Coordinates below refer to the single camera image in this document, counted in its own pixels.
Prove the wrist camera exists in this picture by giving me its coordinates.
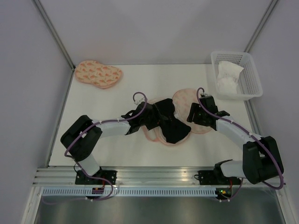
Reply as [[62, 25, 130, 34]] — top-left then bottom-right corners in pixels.
[[200, 93, 211, 98], [134, 98, 146, 105]]

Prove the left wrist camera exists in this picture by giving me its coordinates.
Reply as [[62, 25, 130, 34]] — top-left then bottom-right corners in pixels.
[[134, 98, 146, 105]]

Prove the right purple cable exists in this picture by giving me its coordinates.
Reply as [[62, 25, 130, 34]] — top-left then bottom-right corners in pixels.
[[197, 87, 285, 190]]

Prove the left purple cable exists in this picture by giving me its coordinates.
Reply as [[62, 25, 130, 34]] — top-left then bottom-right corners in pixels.
[[64, 91, 148, 161]]

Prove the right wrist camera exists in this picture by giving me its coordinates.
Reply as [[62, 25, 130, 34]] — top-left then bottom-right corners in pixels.
[[200, 93, 211, 98]]

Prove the right aluminium frame post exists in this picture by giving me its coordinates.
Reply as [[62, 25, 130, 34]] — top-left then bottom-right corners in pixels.
[[244, 0, 280, 53]]

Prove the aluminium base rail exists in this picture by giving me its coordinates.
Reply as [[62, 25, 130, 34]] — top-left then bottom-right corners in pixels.
[[32, 166, 287, 187]]

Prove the floral mesh laundry bag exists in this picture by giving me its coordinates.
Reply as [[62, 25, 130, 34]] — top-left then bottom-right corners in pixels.
[[142, 88, 212, 146]]

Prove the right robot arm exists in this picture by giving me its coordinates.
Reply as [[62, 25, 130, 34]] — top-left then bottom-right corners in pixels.
[[187, 95, 284, 189]]

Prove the purple cable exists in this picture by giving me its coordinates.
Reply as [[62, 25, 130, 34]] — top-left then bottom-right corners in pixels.
[[64, 91, 148, 161], [197, 87, 285, 190]]

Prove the white perforated plastic basket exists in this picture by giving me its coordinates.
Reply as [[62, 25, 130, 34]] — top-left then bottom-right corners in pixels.
[[211, 51, 263, 100]]

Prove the aluminium frame post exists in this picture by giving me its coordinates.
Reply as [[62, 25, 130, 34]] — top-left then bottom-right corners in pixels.
[[32, 0, 75, 71], [244, 0, 280, 53]]

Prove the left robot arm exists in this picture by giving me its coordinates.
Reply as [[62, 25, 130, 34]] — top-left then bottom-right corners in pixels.
[[60, 102, 159, 185]]

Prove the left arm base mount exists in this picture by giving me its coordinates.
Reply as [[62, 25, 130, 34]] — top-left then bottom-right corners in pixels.
[[75, 170, 117, 195]]

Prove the white slotted cable duct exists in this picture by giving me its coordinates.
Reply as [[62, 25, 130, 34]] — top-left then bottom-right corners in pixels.
[[42, 187, 217, 197]]

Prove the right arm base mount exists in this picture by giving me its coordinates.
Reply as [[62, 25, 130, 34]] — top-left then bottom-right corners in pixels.
[[194, 170, 241, 186]]

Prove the black bra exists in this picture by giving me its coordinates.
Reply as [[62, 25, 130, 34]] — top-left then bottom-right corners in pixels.
[[154, 98, 191, 144]]

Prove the left aluminium frame post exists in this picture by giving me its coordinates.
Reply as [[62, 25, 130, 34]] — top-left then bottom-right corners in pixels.
[[32, 0, 75, 71]]

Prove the white bra in basket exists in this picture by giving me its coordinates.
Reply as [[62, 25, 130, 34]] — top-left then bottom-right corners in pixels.
[[217, 61, 244, 94]]

